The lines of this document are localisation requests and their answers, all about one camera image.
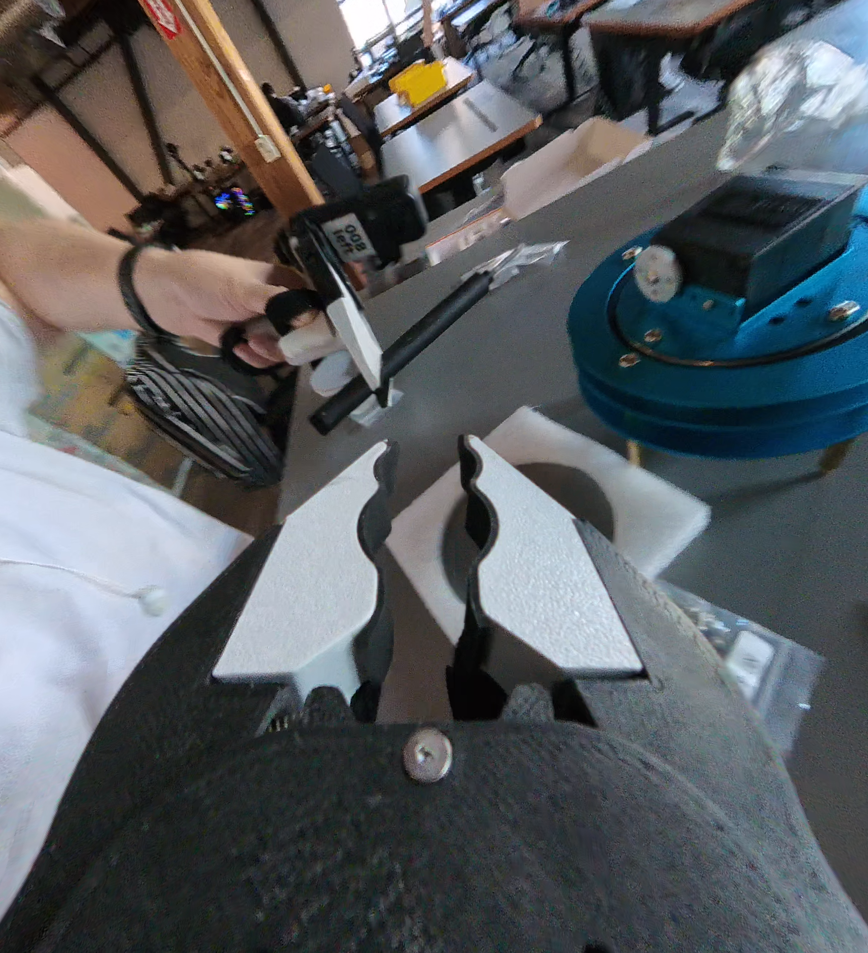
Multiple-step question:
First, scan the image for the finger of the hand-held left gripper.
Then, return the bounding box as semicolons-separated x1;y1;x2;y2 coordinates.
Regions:
326;277;392;409

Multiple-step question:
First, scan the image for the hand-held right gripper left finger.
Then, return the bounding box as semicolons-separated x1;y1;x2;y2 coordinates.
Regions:
213;439;398;723

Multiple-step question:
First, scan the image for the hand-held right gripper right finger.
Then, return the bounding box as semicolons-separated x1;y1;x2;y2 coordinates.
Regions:
446;434;647;722

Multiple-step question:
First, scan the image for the black rod-shaped tool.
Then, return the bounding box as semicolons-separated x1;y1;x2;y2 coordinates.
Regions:
309;272;496;437

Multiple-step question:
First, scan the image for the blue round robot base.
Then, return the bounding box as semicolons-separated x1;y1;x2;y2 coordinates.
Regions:
567;171;868;477

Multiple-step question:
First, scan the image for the person's left forearm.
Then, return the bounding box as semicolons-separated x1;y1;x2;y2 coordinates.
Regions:
0;219;145;336

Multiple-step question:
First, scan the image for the dark grey desk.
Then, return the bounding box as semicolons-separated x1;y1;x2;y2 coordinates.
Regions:
278;112;868;924

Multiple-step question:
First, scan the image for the person's left hand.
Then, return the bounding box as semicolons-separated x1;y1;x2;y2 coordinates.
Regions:
142;248;306;366

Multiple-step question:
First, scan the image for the small flat box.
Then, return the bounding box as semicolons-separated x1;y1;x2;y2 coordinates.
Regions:
425;208;511;266

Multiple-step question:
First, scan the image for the grey table with wooden edge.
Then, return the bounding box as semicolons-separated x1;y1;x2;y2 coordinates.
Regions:
376;78;544;196

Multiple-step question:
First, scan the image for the small clear parts bag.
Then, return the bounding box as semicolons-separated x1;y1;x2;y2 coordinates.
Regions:
479;249;526;288
512;240;571;271

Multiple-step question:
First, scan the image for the white foam block with hole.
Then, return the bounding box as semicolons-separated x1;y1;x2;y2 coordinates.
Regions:
385;406;711;650

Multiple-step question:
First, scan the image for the yellow plastic bin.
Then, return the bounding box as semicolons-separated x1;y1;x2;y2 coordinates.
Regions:
389;61;447;107

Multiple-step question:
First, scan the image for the striped chair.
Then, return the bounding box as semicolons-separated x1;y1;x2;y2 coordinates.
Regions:
125;339;288;489

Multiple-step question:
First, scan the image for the white cardboard box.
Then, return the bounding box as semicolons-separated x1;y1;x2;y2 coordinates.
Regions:
501;118;652;221

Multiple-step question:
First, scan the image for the wooden pillar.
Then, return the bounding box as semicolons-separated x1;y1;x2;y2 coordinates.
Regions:
140;0;325;218

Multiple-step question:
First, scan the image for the large clear parts bag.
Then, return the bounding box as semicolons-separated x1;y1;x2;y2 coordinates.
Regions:
657;581;827;754

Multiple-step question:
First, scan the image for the black wristband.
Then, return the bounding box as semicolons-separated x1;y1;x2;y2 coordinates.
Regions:
117;240;182;340

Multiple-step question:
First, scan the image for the person's white shirt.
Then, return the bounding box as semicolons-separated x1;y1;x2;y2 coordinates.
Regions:
0;268;258;953

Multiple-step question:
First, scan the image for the red sign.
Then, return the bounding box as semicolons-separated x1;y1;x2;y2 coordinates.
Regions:
140;0;183;43

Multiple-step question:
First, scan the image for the dark wooden table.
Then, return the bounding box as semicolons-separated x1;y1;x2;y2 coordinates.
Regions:
516;0;760;136

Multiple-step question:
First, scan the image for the crumpled clear plastic wrap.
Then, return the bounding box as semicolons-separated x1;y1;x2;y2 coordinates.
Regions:
716;37;868;181

